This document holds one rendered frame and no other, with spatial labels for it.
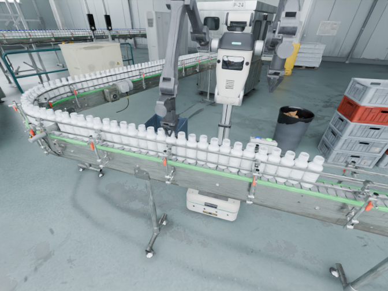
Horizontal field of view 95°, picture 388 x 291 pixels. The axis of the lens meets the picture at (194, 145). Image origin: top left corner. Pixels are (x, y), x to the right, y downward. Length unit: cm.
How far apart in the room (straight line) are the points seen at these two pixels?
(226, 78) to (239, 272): 151
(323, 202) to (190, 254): 115
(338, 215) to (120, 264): 157
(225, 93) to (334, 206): 93
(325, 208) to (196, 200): 108
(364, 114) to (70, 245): 344
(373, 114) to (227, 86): 209
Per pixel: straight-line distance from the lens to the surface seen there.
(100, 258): 193
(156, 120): 172
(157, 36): 681
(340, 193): 111
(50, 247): 218
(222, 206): 178
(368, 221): 123
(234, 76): 136
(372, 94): 291
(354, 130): 307
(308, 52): 1019
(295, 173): 98
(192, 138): 91
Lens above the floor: 165
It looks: 35 degrees down
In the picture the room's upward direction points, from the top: 2 degrees clockwise
